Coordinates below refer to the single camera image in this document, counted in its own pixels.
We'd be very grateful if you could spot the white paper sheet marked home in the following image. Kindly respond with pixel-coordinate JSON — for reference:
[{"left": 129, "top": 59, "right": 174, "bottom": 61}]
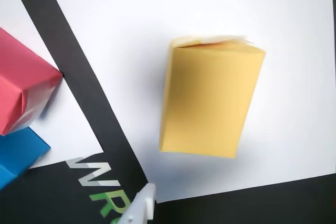
[{"left": 41, "top": 0, "right": 336, "bottom": 204}]

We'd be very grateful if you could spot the yellow paper box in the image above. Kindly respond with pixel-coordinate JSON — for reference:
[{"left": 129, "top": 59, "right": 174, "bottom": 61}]
[{"left": 159, "top": 34, "right": 266, "bottom": 159}]

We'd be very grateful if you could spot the black mat with lettering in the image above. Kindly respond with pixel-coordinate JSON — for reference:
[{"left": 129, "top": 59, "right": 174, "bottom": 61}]
[{"left": 0, "top": 0, "right": 336, "bottom": 224}]

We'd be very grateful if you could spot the blue paper box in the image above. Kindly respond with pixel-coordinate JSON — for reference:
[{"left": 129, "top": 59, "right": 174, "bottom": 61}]
[{"left": 0, "top": 126, "right": 51, "bottom": 190}]

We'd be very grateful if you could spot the white paper sheet marked 1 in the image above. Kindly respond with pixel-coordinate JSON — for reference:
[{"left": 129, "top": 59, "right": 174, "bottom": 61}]
[{"left": 0, "top": 0, "right": 104, "bottom": 169}]

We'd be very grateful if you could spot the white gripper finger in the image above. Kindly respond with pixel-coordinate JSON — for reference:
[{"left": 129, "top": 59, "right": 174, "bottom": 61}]
[{"left": 119, "top": 182, "right": 157, "bottom": 224}]

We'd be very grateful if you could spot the pink paper box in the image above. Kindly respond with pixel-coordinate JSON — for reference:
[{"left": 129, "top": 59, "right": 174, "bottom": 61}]
[{"left": 0, "top": 26, "right": 64, "bottom": 136}]

